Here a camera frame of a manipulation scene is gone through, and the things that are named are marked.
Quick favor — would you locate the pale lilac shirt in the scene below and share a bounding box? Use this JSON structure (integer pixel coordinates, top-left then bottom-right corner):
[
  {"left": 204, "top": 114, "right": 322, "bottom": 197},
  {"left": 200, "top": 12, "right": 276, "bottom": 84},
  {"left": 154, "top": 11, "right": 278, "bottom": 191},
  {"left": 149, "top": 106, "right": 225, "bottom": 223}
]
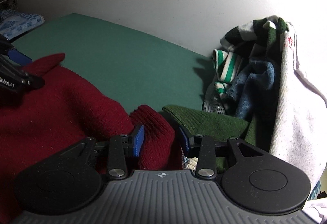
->
[{"left": 303, "top": 196, "right": 327, "bottom": 224}]

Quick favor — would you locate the grey garment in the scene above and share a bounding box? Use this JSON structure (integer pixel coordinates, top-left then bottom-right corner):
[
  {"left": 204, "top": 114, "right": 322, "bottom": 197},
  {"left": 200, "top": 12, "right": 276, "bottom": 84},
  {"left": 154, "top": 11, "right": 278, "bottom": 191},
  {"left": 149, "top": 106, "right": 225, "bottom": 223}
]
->
[{"left": 203, "top": 84, "right": 229, "bottom": 115}]

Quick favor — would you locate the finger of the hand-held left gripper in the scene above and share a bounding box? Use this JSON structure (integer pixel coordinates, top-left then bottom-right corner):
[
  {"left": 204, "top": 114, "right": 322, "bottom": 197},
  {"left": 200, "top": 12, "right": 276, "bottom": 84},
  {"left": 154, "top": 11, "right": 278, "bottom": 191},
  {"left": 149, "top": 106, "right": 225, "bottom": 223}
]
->
[
  {"left": 0, "top": 35, "right": 33, "bottom": 66},
  {"left": 0, "top": 55, "right": 46, "bottom": 92}
]

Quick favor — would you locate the blue white patterned cloth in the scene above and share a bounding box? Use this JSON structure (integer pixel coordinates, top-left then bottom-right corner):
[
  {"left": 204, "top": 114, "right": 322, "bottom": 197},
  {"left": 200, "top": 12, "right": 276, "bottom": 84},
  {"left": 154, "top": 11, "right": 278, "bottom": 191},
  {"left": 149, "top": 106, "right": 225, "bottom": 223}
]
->
[{"left": 0, "top": 9, "right": 45, "bottom": 41}]

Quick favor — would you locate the blue garment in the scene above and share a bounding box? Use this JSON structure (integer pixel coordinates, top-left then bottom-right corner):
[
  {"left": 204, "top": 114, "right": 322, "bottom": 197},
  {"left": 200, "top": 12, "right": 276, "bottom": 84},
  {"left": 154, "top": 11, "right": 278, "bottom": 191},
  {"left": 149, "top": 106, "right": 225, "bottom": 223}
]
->
[{"left": 225, "top": 59, "right": 278, "bottom": 120}]

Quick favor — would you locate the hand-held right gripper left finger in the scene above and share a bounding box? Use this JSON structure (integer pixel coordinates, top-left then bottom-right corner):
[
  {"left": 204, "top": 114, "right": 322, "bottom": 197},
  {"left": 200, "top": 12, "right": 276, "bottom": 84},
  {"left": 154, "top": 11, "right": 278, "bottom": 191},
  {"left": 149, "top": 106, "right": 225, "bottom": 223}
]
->
[{"left": 61, "top": 125, "right": 146, "bottom": 181}]

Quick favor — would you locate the green knit sweater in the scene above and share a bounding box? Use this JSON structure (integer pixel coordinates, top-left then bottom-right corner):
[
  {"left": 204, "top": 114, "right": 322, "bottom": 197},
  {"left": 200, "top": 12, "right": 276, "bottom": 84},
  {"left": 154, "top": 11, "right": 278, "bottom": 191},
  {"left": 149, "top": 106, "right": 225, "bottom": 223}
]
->
[{"left": 162, "top": 105, "right": 275, "bottom": 173}]

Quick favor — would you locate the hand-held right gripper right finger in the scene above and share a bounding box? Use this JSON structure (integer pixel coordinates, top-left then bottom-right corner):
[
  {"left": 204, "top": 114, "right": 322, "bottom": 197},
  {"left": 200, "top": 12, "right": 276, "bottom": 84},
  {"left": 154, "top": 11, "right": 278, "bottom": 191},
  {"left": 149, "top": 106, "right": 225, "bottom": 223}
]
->
[{"left": 178, "top": 126, "right": 265, "bottom": 181}]

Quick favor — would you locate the dark red knit sweater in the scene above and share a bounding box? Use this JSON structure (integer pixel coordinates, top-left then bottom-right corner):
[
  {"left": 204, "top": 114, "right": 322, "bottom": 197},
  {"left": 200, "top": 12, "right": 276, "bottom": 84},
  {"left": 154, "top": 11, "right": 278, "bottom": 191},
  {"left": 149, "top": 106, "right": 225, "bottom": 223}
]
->
[{"left": 0, "top": 53, "right": 184, "bottom": 224}]

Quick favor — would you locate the dark green striped shirt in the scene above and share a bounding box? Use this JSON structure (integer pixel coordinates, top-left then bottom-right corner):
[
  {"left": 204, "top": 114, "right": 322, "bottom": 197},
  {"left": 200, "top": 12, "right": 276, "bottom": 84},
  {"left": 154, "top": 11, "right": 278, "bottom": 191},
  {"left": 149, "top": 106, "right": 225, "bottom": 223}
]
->
[{"left": 220, "top": 15, "right": 290, "bottom": 61}]

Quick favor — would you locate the white sweatshirt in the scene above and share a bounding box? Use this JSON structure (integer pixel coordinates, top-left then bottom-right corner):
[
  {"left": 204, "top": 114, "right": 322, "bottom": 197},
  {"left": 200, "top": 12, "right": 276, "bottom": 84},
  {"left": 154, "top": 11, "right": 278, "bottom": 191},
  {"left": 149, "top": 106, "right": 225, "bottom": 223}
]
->
[{"left": 268, "top": 16, "right": 327, "bottom": 204}]

